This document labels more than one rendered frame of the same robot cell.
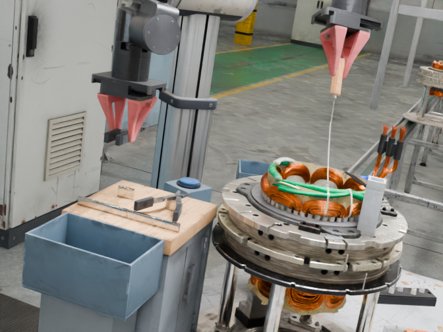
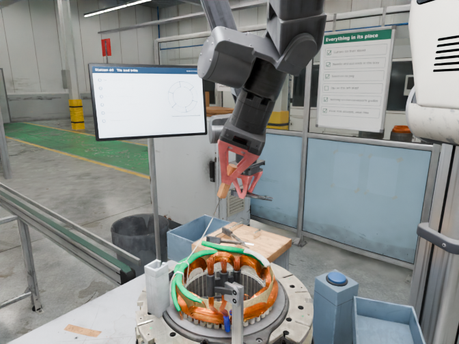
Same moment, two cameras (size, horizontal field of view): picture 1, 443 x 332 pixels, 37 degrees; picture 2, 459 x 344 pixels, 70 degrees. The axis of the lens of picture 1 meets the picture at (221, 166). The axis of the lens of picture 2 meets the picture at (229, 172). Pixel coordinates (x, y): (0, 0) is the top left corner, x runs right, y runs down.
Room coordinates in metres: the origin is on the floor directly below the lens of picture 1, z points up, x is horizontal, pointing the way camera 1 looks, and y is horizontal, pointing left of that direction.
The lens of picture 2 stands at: (1.26, -0.67, 1.48)
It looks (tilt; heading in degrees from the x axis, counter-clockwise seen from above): 15 degrees down; 109
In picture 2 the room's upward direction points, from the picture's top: straight up
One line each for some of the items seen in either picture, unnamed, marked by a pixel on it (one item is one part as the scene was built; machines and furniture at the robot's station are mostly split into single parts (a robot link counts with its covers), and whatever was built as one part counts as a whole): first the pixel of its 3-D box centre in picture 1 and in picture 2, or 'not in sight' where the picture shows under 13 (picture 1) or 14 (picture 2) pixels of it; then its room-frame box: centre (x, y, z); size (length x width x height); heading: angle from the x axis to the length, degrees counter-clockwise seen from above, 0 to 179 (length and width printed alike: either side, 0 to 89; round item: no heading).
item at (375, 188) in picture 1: (372, 206); (158, 289); (0.98, -0.24, 1.14); 0.03 x 0.03 x 0.09; 76
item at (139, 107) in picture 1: (127, 111); (244, 181); (1.01, 0.16, 1.22); 0.07 x 0.07 x 0.09; 73
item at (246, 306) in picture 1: (257, 300); not in sight; (1.18, -0.11, 0.85); 0.06 x 0.04 x 0.05; 122
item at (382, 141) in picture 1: (390, 146); (224, 282); (1.12, -0.29, 1.21); 0.04 x 0.04 x 0.03; 76
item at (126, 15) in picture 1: (137, 27); not in sight; (1.01, 0.16, 1.36); 0.07 x 0.06 x 0.07; 33
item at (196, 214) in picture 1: (143, 213); (242, 245); (1.02, 0.12, 1.05); 0.20 x 0.19 x 0.02; 162
